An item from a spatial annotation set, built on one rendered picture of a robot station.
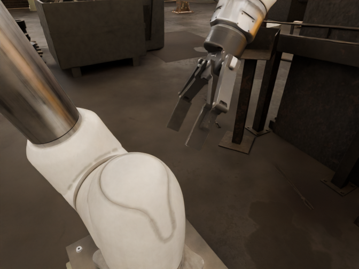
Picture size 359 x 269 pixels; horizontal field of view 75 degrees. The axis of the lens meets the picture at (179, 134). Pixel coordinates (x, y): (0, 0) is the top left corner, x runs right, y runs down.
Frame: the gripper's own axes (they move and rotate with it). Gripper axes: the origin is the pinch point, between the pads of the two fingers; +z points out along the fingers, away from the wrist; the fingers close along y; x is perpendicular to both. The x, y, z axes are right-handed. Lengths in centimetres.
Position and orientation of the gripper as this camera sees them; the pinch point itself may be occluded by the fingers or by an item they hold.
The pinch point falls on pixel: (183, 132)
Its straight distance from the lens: 46.0
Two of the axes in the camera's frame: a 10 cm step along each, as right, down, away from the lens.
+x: 8.6, 3.6, 3.6
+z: -4.2, 9.0, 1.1
